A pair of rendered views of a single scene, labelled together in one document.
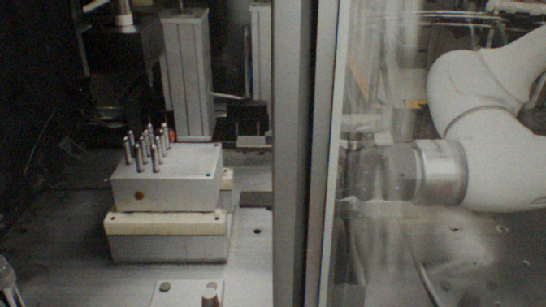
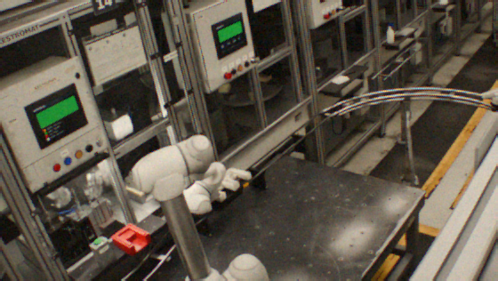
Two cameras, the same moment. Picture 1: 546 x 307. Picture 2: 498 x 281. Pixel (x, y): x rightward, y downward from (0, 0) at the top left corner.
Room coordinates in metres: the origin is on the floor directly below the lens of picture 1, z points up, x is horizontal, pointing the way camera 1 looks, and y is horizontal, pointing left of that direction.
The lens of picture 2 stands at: (-0.66, -1.94, 2.31)
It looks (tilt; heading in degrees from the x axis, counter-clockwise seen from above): 27 degrees down; 45
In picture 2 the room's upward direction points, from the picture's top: 11 degrees counter-clockwise
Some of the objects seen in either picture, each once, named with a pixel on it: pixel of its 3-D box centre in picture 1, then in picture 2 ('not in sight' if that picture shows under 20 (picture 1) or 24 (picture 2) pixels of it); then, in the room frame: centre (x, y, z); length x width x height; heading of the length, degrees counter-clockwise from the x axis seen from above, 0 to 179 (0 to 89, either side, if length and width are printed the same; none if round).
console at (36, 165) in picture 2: not in sight; (43, 120); (0.07, 0.06, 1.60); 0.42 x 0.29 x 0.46; 0
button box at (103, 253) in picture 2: not in sight; (101, 251); (0.02, -0.14, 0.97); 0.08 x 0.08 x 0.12; 0
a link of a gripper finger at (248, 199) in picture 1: (265, 199); not in sight; (0.49, 0.01, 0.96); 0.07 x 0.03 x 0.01; 90
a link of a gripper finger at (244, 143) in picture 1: (264, 143); not in sight; (0.49, 0.01, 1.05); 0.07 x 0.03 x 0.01; 90
